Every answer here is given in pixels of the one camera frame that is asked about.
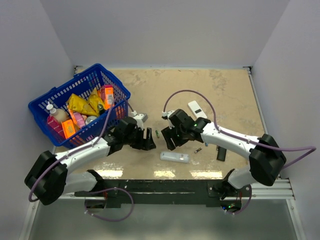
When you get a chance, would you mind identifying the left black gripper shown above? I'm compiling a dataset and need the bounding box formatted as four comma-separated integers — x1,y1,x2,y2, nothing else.
123,126,156,151

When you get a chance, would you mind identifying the white remote control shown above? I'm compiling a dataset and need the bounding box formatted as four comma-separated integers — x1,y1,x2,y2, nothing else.
159,151,190,164

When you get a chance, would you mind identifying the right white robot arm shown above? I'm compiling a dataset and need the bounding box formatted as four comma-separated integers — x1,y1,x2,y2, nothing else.
161,109,287,197

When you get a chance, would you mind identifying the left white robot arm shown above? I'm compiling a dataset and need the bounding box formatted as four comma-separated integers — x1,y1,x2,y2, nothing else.
24,116,156,206

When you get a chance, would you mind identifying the white remote with display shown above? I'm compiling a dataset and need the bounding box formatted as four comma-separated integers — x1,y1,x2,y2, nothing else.
187,100,208,119

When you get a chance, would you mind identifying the black remote control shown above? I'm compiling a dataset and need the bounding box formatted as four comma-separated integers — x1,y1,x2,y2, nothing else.
216,146,227,162

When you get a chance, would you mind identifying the green battery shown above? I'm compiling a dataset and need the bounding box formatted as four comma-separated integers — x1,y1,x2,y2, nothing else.
155,130,160,139

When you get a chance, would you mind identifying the silver can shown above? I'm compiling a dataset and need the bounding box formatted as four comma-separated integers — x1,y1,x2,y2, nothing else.
85,116,97,125

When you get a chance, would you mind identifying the orange juice carton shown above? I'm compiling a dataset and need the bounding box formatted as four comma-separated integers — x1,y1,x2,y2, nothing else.
101,84,114,110

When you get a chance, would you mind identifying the yellow snack bag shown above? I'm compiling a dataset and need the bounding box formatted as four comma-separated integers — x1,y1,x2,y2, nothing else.
67,93,98,117
87,87,105,114

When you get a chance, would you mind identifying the blue plastic shopping basket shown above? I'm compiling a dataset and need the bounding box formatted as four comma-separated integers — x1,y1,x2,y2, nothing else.
28,63,131,149

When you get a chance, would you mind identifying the pink round container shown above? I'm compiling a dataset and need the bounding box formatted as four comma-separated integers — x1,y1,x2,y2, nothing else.
73,112,86,128

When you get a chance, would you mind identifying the small orange box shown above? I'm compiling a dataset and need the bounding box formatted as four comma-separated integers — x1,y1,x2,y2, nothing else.
61,119,76,139

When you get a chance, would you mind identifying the soap pump bottle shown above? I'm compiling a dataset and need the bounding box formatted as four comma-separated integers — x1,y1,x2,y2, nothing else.
46,103,69,124

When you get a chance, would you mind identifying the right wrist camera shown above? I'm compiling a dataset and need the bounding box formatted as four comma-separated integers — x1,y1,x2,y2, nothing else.
161,110,175,121

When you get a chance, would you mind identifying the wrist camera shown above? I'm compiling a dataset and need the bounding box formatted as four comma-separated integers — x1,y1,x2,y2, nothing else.
161,110,175,121
131,111,148,129

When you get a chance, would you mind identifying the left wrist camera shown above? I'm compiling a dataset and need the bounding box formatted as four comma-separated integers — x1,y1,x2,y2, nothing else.
131,111,148,129

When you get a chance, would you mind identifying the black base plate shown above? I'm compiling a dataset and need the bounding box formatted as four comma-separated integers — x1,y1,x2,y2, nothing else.
75,179,252,210

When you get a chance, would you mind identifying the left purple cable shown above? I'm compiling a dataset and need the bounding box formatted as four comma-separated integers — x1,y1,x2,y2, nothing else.
28,95,137,203

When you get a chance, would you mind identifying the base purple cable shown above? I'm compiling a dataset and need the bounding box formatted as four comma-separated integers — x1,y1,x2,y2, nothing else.
84,184,138,222

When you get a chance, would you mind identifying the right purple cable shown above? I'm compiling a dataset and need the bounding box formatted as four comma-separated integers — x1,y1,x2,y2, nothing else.
162,89,317,171

